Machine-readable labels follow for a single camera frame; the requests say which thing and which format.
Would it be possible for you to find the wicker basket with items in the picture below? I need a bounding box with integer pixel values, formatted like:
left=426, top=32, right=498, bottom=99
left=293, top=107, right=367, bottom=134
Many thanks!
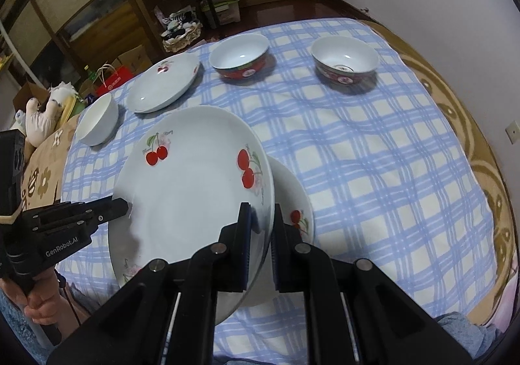
left=154, top=6, right=203, bottom=53

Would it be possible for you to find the blue white checkered cloth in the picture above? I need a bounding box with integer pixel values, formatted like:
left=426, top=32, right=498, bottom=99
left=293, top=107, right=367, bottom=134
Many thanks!
left=56, top=17, right=499, bottom=365

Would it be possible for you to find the white cherry plate underneath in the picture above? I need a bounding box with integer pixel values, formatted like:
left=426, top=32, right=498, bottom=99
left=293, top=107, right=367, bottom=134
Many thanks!
left=268, top=156, right=315, bottom=244

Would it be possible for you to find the white plush toy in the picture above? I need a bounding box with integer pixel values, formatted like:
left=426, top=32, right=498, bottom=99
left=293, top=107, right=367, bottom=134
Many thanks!
left=12, top=81, right=78, bottom=148

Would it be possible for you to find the red paper shopping bag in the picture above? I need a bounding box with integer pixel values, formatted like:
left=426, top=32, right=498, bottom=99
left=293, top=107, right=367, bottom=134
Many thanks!
left=95, top=64, right=134, bottom=96

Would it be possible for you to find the person's left hand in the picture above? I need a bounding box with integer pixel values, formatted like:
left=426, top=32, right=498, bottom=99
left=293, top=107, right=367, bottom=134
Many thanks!
left=1, top=268, right=63, bottom=325

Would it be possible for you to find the red bowl white inside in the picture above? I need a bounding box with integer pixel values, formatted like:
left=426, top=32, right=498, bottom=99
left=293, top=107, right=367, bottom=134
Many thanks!
left=209, top=34, right=270, bottom=80
left=310, top=35, right=379, bottom=85

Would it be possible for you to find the large white cherry plate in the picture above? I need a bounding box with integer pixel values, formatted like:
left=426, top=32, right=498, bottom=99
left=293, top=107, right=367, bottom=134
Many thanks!
left=107, top=105, right=276, bottom=327

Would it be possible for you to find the cardboard box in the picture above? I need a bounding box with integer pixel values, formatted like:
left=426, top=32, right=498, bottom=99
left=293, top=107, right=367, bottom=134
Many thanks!
left=117, top=44, right=152, bottom=75

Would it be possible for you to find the red bowl white inside left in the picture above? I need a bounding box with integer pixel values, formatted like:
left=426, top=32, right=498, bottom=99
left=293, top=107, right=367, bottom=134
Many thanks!
left=209, top=34, right=270, bottom=80

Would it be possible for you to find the plain white bowl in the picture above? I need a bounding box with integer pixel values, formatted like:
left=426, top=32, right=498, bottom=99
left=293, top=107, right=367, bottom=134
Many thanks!
left=76, top=93, right=119, bottom=146

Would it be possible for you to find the red bowl white inside right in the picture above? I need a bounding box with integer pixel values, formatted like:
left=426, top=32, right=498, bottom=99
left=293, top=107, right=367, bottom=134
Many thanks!
left=310, top=35, right=379, bottom=85

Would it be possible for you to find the wooden shelf cabinet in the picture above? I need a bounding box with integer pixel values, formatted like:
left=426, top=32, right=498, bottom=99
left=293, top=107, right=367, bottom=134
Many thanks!
left=1, top=0, right=177, bottom=88

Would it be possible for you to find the white cherry plate far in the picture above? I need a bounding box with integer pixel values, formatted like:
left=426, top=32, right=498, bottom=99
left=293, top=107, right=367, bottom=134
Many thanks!
left=127, top=53, right=200, bottom=114

